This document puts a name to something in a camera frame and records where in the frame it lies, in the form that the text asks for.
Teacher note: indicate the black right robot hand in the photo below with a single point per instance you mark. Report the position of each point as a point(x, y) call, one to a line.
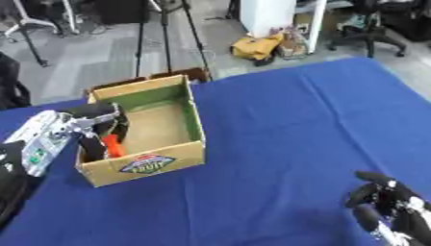
point(393, 205)

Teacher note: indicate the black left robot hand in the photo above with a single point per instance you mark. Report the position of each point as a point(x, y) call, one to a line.
point(92, 112)

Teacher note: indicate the orange toy object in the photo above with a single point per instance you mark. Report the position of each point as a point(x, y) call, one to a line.
point(113, 145)

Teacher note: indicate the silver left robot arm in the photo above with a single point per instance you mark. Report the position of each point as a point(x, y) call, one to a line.
point(39, 141)

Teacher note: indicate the tan cardboard box green inside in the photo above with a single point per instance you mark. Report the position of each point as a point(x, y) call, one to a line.
point(160, 128)

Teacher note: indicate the black bag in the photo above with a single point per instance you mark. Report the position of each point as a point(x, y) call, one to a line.
point(11, 85)

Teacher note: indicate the black light stand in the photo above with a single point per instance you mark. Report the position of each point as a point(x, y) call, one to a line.
point(31, 41)

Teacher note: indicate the black tripod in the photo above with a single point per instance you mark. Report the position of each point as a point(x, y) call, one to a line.
point(167, 35)

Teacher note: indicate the white chair base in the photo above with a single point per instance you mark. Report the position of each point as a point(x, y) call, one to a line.
point(34, 19)

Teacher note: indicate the yellow bag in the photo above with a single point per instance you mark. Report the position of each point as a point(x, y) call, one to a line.
point(255, 48)

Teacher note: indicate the black office chair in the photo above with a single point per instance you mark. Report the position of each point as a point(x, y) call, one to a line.
point(367, 29)

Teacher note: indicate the white cabinet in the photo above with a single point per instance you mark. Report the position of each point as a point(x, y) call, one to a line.
point(280, 19)

